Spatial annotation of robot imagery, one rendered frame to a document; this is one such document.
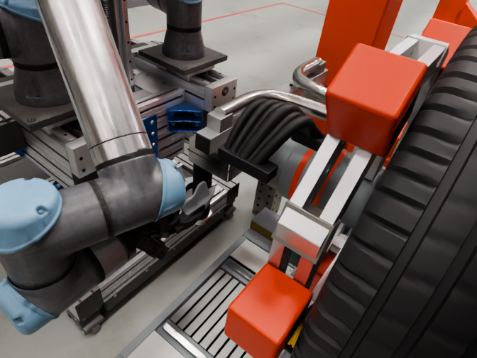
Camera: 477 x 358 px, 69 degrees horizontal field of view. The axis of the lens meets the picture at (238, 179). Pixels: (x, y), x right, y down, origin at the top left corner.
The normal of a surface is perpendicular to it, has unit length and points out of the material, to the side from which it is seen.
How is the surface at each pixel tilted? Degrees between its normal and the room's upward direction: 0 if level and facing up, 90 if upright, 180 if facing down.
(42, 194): 1
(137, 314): 0
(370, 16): 90
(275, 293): 0
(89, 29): 47
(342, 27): 90
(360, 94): 35
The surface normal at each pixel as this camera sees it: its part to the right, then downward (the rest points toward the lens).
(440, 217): -0.39, -0.14
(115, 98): 0.54, -0.14
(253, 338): -0.60, 0.46
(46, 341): 0.11, -0.77
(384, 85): -0.25, -0.36
